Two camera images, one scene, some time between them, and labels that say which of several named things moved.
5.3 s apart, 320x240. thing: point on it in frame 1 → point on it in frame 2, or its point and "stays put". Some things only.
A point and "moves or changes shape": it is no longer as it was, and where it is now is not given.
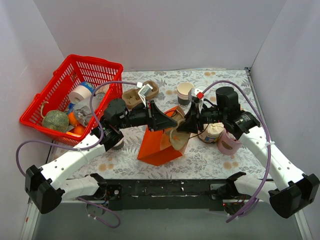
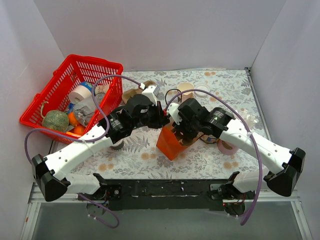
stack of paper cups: (184, 93) stays put
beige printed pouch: (103, 88) stays put
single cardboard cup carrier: (179, 139) → (200, 135)
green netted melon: (57, 120) stays put
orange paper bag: (156, 148) moves or changes shape
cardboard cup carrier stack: (131, 97) stays put
